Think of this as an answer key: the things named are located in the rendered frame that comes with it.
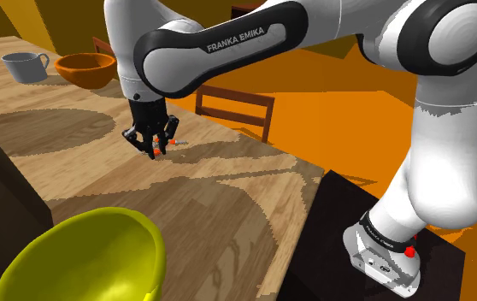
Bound dark robot stand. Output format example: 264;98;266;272
277;169;467;301

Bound grey mug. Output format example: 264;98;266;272
1;51;51;85

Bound brown wooden chair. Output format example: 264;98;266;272
91;36;117;58
195;85;276;145

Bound small orange and grey tool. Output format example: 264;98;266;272
150;139;190;157

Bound orange bowl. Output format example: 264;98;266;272
53;52;118;91

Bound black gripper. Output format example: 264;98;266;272
121;97;180;161

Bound yellow-green bowl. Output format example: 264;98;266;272
0;206;168;301

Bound wooden table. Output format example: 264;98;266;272
0;35;327;301

